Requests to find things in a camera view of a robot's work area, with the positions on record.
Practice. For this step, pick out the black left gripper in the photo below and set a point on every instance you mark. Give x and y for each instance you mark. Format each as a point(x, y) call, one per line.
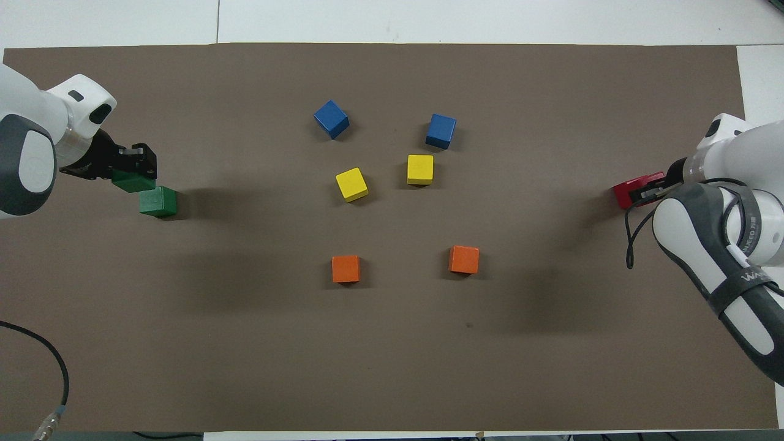
point(98, 158)

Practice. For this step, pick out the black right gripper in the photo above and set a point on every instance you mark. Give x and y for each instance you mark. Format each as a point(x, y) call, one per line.
point(676, 174)

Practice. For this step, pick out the green wooden cube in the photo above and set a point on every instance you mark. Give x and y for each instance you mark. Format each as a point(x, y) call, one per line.
point(131, 184)
point(158, 201)

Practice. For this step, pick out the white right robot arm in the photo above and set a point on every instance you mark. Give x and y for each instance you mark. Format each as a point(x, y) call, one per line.
point(686, 226)

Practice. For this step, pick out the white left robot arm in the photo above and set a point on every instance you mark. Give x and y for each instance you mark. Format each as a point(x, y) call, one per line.
point(30, 122)

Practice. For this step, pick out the orange wooden cube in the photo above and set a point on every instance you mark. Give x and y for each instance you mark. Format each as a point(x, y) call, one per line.
point(346, 268)
point(463, 258)

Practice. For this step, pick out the blue wooden cube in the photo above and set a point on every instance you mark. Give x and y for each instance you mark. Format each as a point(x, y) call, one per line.
point(331, 118)
point(441, 128)

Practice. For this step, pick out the yellow wooden cube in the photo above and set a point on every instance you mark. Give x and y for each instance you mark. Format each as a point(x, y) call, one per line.
point(420, 167)
point(351, 182)

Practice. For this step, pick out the brown paper table mat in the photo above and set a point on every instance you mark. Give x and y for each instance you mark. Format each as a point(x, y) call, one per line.
point(392, 367)

